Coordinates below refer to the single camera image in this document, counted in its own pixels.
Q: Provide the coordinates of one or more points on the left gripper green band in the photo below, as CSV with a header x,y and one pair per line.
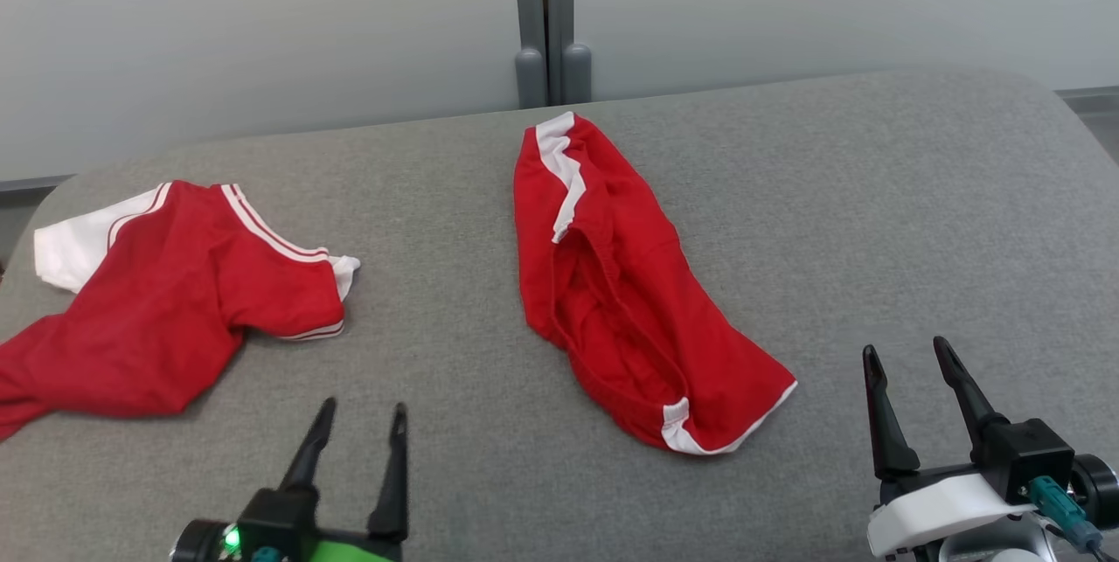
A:
x,y
280,527

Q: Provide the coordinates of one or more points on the grey partition post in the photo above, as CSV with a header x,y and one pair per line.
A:
x,y
529,20
564,3

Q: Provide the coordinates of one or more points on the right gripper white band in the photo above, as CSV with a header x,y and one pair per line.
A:
x,y
944,505

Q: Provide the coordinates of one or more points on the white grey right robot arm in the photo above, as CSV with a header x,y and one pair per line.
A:
x,y
997,551

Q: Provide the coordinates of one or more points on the red t-shirt with white sleeves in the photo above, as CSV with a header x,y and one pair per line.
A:
x,y
157,300

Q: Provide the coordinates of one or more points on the red shorts with white trim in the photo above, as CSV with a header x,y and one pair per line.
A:
x,y
612,300

